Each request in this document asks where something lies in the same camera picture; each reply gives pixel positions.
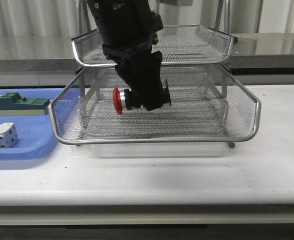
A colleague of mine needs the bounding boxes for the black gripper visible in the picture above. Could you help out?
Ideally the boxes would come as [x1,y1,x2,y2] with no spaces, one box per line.
[101,12,169,111]

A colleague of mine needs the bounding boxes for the red emergency push button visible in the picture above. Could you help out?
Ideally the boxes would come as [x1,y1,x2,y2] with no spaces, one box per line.
[112,78,172,116]

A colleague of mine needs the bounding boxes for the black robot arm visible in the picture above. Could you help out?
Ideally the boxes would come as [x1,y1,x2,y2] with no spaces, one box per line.
[87,0,171,115]

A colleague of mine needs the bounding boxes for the grey stone counter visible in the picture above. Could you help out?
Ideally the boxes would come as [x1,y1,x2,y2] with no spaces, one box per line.
[0,33,294,75]

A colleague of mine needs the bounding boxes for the blue plastic tray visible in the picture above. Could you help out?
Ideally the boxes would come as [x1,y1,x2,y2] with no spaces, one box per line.
[0,88,62,161]

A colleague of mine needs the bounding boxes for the green electrical module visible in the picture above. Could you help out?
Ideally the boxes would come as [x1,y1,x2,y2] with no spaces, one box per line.
[0,92,50,117]

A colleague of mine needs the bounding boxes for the white circuit breaker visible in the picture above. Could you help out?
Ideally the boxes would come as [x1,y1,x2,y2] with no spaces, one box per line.
[0,122,18,149]

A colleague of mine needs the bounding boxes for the grey metal rack frame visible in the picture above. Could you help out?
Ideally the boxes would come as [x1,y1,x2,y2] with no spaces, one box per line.
[75,0,236,149]

